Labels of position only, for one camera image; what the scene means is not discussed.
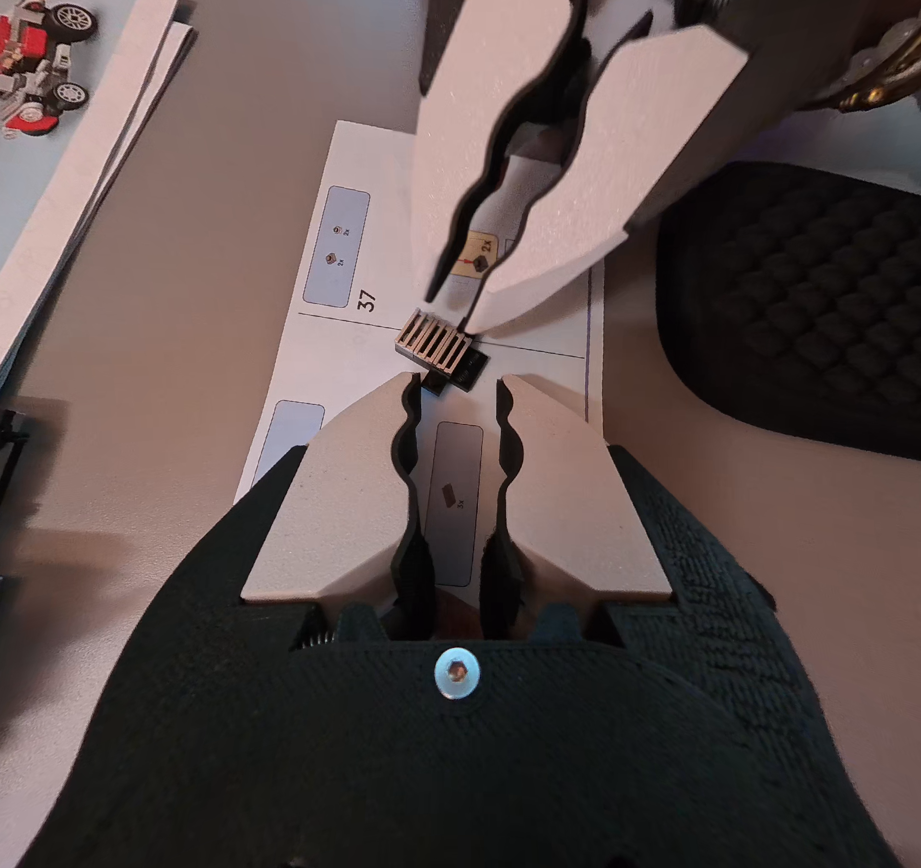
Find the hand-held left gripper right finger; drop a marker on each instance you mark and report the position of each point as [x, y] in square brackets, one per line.
[583, 523]

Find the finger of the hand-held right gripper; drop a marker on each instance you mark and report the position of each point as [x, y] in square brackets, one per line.
[647, 141]
[496, 55]

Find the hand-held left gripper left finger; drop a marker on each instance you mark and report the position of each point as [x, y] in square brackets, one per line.
[338, 523]

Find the black lego plate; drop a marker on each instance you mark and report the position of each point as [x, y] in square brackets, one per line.
[471, 371]

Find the lego truck model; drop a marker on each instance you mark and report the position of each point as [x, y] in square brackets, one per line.
[11, 451]

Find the open lego instruction booklet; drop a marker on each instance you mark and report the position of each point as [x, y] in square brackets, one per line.
[338, 350]

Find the closed lego instruction booklet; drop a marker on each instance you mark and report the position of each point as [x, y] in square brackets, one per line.
[72, 163]

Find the person's left hand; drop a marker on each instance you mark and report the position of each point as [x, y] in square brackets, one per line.
[455, 616]

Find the black quilted case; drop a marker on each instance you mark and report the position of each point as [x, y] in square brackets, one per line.
[806, 307]

